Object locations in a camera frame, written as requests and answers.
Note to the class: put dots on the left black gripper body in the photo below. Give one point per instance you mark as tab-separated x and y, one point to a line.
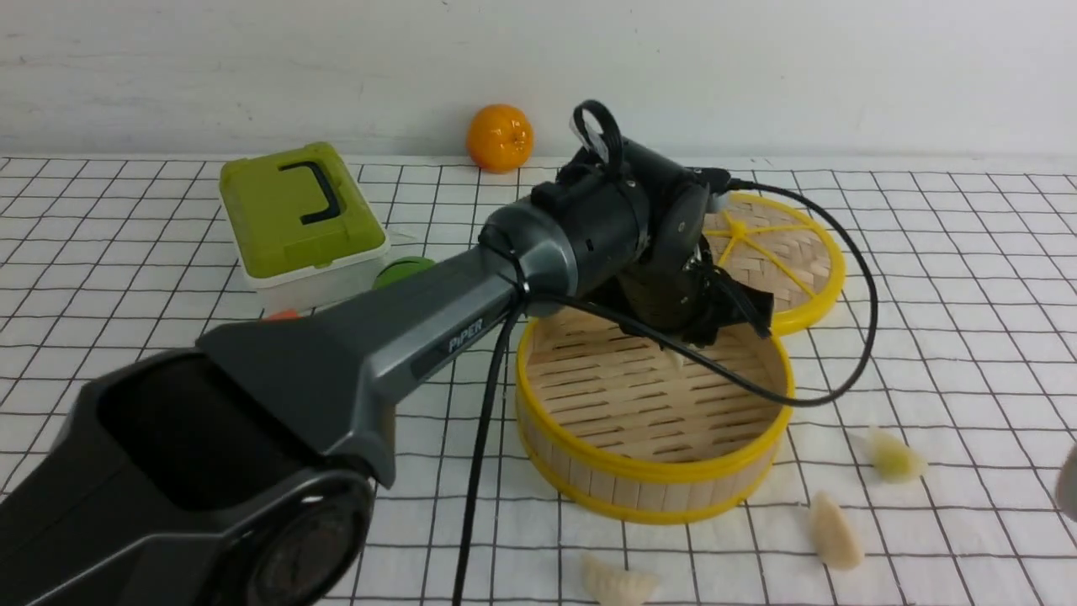
692	304

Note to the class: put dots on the greenish dumpling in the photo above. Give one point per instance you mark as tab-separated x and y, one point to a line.
894	461

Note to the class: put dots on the white dumpling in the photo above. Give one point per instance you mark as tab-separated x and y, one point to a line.
609	585
836	542
676	360

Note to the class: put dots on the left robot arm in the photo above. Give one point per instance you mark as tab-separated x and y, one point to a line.
240	471

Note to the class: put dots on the bamboo steamer lid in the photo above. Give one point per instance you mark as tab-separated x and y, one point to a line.
769	246

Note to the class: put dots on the bamboo steamer tray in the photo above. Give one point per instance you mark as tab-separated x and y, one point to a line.
608	423

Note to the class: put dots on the orange fruit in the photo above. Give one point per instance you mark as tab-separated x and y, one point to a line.
500	138

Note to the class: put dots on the green ball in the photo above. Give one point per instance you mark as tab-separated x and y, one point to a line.
400	269

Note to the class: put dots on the white checkered tablecloth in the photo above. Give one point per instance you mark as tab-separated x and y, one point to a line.
107	261

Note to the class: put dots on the green lidded storage box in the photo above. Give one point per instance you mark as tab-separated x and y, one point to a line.
304	233

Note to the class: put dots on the orange foam cube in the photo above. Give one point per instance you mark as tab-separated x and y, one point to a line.
285	315

